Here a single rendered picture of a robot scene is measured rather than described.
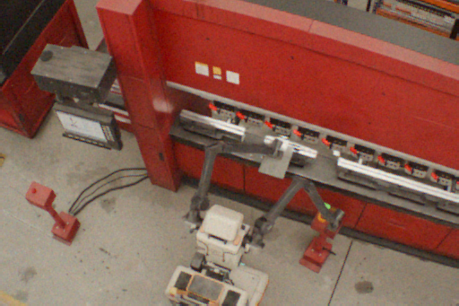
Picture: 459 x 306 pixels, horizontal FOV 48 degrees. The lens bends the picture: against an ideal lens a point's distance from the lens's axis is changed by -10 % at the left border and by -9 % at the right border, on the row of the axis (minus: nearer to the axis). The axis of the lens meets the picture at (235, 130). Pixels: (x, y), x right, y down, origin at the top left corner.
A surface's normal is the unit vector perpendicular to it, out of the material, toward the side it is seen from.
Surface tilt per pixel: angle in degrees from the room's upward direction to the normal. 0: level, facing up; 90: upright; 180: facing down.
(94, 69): 0
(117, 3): 0
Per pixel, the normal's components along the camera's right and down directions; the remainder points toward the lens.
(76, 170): -0.03, -0.52
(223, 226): -0.30, 0.24
